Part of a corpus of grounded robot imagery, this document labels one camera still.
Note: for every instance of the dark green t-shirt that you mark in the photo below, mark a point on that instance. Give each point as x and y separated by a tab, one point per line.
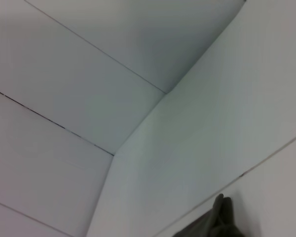
219	222

